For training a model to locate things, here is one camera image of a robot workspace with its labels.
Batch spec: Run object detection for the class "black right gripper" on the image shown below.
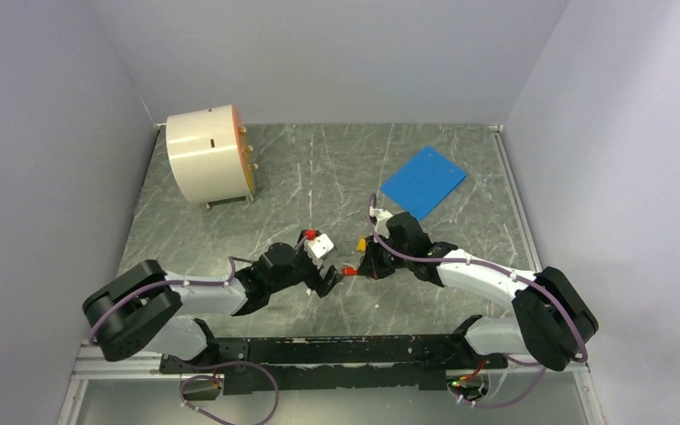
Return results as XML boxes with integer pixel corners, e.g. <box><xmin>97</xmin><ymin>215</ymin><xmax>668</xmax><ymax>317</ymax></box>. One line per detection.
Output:
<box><xmin>359</xmin><ymin>231</ymin><xmax>413</xmax><ymax>279</ymax></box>

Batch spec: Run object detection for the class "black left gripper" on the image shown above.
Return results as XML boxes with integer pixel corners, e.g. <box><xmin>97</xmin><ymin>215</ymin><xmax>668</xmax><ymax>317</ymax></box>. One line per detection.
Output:
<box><xmin>268</xmin><ymin>232</ymin><xmax>344</xmax><ymax>297</ymax></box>

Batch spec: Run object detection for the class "yellow key tag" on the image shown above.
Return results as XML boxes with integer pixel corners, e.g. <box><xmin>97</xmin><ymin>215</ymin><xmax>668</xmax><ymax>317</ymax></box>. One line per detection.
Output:
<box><xmin>356</xmin><ymin>237</ymin><xmax>367</xmax><ymax>253</ymax></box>

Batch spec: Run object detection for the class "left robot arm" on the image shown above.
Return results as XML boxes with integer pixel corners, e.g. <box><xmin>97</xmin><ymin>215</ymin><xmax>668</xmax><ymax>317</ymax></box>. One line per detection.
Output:
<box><xmin>82</xmin><ymin>240</ymin><xmax>343</xmax><ymax>372</ymax></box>

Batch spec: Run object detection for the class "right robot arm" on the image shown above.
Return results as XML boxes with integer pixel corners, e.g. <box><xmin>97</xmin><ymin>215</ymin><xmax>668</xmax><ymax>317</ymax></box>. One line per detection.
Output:
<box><xmin>355</xmin><ymin>206</ymin><xmax>599</xmax><ymax>371</ymax></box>

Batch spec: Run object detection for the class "blue square mat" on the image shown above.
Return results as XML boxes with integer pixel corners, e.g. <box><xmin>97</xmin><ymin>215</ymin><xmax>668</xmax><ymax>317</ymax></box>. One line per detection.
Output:
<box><xmin>381</xmin><ymin>146</ymin><xmax>468</xmax><ymax>220</ymax></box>

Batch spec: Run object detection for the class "cream cylindrical drum device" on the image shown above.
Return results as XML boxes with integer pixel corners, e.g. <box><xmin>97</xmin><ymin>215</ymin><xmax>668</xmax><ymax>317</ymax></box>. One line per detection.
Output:
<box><xmin>165</xmin><ymin>104</ymin><xmax>258</xmax><ymax>209</ymax></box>

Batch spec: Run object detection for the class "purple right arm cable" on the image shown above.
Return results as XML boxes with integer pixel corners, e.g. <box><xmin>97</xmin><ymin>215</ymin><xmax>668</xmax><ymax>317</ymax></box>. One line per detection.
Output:
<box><xmin>366</xmin><ymin>193</ymin><xmax>591</xmax><ymax>411</ymax></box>

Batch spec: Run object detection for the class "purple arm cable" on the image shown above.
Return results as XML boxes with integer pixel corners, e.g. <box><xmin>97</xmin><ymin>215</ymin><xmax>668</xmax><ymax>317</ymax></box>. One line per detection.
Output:
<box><xmin>366</xmin><ymin>193</ymin><xmax>591</xmax><ymax>411</ymax></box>
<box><xmin>86</xmin><ymin>229</ymin><xmax>318</xmax><ymax>425</ymax></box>

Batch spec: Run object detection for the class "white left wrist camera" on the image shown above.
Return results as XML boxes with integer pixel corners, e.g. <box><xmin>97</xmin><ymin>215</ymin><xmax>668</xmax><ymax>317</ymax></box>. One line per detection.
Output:
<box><xmin>305</xmin><ymin>234</ymin><xmax>335</xmax><ymax>261</ymax></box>

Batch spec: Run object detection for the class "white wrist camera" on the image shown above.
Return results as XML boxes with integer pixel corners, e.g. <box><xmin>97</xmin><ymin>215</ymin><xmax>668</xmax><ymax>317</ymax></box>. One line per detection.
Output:
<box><xmin>305</xmin><ymin>234</ymin><xmax>335</xmax><ymax>261</ymax></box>
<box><xmin>371</xmin><ymin>209</ymin><xmax>393</xmax><ymax>237</ymax></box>

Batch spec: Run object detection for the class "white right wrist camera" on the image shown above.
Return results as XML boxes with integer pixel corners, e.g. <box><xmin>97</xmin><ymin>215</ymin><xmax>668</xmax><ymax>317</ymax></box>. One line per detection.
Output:
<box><xmin>371</xmin><ymin>209</ymin><xmax>393</xmax><ymax>237</ymax></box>

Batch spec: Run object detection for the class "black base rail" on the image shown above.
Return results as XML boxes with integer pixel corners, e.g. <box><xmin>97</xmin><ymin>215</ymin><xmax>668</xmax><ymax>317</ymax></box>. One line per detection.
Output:
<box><xmin>159</xmin><ymin>334</ymin><xmax>507</xmax><ymax>395</ymax></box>

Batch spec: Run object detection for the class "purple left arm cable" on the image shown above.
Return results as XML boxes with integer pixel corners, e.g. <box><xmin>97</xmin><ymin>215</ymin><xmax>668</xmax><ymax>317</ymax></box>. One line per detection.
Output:
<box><xmin>86</xmin><ymin>229</ymin><xmax>318</xmax><ymax>425</ymax></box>

